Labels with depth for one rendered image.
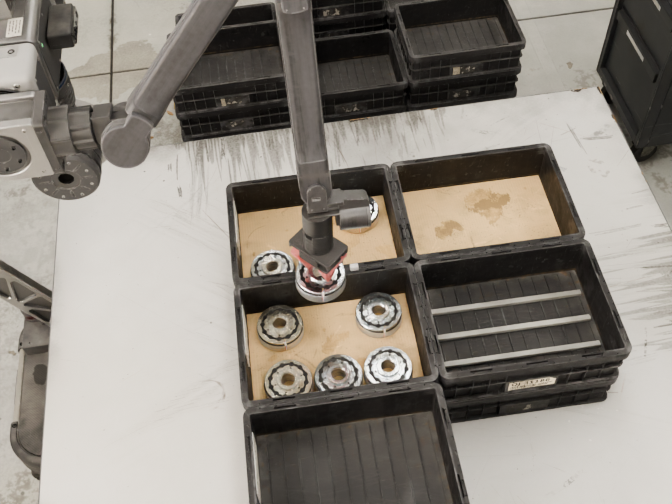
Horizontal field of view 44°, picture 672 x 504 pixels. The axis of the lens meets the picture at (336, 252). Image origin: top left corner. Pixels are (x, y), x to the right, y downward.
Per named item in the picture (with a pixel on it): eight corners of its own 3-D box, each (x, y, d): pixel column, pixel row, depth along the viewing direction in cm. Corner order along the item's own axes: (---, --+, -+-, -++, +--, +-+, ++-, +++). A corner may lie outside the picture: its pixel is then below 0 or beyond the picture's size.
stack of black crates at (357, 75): (300, 166, 307) (293, 99, 280) (291, 111, 325) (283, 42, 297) (405, 152, 309) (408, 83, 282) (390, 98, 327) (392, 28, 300)
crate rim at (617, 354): (440, 385, 167) (440, 380, 165) (412, 267, 184) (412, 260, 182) (632, 358, 169) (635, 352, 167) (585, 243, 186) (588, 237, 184)
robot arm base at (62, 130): (58, 140, 144) (35, 88, 135) (104, 134, 145) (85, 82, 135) (55, 176, 139) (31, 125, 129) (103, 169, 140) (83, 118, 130)
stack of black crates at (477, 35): (406, 152, 309) (410, 58, 273) (391, 98, 327) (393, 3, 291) (510, 138, 311) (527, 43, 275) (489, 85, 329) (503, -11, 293)
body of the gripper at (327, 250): (309, 226, 165) (307, 203, 159) (349, 252, 161) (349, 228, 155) (288, 247, 162) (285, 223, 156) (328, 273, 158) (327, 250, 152)
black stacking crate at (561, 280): (438, 406, 174) (441, 380, 165) (411, 291, 192) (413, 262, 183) (619, 380, 176) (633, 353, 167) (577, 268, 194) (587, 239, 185)
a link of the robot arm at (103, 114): (84, 105, 138) (80, 119, 134) (145, 97, 139) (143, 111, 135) (97, 154, 144) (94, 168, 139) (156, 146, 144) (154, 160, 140)
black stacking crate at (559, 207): (411, 290, 192) (412, 261, 183) (389, 194, 210) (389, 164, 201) (576, 267, 194) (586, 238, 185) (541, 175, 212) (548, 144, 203)
